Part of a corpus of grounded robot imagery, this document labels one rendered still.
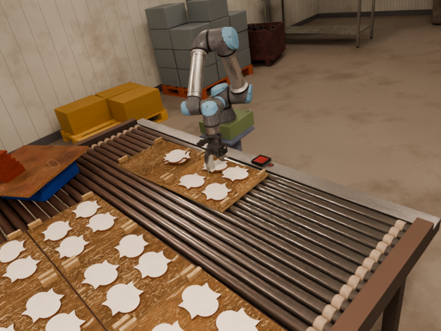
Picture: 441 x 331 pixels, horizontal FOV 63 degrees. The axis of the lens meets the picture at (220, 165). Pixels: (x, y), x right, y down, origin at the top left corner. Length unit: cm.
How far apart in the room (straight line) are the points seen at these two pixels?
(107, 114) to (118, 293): 410
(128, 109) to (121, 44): 146
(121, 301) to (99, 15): 495
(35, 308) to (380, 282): 115
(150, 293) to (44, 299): 38
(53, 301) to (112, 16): 499
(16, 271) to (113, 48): 467
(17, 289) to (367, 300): 123
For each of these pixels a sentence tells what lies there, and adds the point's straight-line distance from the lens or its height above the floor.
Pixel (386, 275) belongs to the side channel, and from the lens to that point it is 130.
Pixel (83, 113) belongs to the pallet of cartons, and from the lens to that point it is 511.
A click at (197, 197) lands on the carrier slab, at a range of 170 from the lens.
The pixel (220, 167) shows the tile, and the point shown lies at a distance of 186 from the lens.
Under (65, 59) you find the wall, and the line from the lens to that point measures 557.
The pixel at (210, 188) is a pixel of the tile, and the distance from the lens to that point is 172.
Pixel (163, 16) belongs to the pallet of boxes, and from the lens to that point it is 581.
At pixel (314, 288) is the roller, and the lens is 127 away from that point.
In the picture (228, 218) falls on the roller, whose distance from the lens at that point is 157.
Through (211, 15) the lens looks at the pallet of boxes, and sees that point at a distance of 582.
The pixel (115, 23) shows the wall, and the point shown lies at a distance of 601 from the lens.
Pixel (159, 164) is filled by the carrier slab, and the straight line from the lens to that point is 205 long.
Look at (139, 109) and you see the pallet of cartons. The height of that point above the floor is 30.
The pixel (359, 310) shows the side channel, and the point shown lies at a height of 95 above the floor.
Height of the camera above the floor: 189
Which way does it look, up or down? 30 degrees down
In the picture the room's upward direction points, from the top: 10 degrees counter-clockwise
